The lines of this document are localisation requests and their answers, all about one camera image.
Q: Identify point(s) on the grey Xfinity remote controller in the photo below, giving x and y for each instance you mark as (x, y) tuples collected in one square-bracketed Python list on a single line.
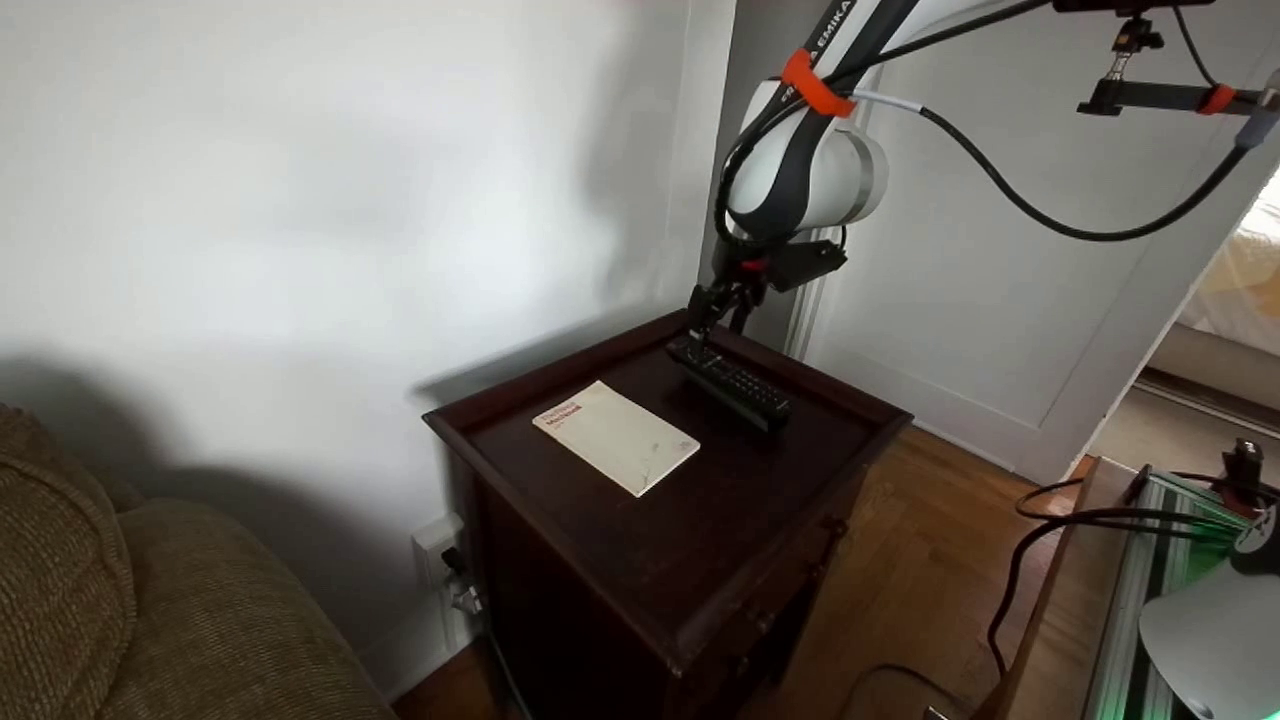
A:
[(752, 374)]

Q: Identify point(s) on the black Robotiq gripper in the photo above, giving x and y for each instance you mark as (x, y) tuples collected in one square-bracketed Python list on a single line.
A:
[(781, 265)]

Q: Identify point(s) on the white wall outlet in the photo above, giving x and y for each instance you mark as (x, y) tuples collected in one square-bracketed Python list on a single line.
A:
[(432, 537)]

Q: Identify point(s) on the black stereo camera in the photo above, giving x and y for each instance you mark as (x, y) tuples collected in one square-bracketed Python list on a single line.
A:
[(1132, 5)]

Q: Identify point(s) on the white square card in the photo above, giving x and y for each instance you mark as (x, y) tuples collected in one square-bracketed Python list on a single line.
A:
[(617, 436)]

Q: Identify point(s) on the dark wooden side table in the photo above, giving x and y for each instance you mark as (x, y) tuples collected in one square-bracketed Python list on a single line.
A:
[(665, 586)]

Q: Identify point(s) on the wooden platform board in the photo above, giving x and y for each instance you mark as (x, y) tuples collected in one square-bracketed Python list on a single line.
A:
[(1054, 601)]

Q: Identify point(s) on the olive brown sofa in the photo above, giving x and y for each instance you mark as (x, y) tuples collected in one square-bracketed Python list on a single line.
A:
[(146, 601)]

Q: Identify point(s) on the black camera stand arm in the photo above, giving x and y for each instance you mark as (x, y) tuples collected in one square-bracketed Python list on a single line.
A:
[(1160, 95)]

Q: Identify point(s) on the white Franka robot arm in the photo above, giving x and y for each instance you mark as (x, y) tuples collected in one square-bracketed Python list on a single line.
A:
[(824, 147)]

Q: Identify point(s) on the aluminium rail robot base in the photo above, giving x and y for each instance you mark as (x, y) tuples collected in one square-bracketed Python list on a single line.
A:
[(1144, 601)]

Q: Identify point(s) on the black numbered remote controller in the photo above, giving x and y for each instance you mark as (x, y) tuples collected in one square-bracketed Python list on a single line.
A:
[(720, 389)]

